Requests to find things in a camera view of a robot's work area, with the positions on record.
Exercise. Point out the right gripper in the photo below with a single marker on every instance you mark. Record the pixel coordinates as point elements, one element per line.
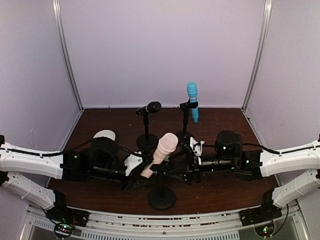
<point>194,172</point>

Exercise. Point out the left aluminium frame post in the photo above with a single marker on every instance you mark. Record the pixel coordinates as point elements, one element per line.
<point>56,4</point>

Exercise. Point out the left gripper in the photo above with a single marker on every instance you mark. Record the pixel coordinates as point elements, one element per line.
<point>130,182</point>

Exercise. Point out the pink toy microphone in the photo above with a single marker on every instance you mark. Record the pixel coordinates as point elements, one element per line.
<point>166,145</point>

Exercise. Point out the black microphone stand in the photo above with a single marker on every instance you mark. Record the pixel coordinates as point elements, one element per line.
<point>161,197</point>
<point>147,141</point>
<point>185,108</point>

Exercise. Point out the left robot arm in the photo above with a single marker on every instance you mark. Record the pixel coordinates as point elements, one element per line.
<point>104,159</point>

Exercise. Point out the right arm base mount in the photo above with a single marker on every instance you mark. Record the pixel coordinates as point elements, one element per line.
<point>261,218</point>

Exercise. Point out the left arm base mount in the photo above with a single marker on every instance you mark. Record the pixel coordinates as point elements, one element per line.
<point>66,220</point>

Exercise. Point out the black microphone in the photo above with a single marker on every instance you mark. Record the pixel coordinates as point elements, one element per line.
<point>152,108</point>

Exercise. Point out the right aluminium frame post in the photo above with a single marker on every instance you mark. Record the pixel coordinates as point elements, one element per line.
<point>264,30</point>

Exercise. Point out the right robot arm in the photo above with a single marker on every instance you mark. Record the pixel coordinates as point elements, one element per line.
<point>249,165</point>

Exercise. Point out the blue toy microphone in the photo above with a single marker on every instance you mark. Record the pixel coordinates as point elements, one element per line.
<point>192,92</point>

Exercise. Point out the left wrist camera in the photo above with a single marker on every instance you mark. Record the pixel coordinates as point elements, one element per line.
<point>137,165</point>

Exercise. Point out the aluminium frame post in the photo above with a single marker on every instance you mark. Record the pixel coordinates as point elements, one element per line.
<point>56,4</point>
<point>264,30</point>

